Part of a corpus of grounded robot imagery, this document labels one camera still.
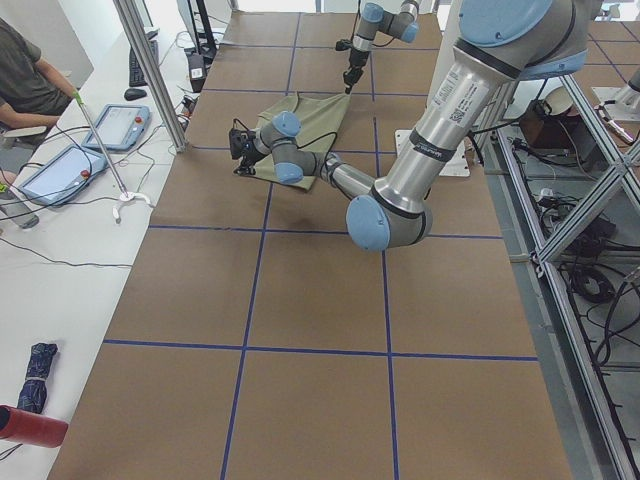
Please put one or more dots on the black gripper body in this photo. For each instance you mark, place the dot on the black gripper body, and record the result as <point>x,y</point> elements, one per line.
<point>248,156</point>
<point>356,60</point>

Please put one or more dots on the olive green long-sleeve shirt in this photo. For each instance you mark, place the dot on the olive green long-sleeve shirt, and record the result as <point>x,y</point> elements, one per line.
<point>320,118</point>

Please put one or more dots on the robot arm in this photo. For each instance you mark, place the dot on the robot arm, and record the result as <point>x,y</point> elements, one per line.
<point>370,20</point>
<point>498,42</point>

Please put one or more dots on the metal reacher grabber tool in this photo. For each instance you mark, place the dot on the metal reacher grabber tool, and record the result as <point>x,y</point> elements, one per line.
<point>126,196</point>

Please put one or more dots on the far teach pendant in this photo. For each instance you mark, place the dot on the far teach pendant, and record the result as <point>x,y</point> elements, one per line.
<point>121,126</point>

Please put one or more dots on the teach pendant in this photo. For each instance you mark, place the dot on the teach pendant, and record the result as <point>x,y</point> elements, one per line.
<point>63,177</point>
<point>121,126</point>

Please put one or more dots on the black computer mouse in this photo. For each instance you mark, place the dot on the black computer mouse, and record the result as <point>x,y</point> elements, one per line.
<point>133,93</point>

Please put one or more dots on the near teach pendant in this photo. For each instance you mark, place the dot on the near teach pendant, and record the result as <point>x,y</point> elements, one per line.
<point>63,177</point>

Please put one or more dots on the brown table mat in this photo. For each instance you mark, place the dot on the brown table mat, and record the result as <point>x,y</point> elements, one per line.
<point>254,340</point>

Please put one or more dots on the seated person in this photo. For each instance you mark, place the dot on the seated person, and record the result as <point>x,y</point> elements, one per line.
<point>34,93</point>

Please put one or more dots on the folded dark blue umbrella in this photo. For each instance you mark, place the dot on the folded dark blue umbrella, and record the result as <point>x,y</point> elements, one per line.
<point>33,394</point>

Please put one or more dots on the red cylinder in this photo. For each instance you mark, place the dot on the red cylinder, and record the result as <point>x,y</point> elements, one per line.
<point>29,428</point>

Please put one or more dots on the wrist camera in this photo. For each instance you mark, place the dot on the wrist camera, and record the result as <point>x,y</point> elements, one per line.
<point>343,44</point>
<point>239,139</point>

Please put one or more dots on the aluminium frame post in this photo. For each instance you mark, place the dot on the aluminium frame post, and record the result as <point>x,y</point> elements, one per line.
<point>134,30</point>

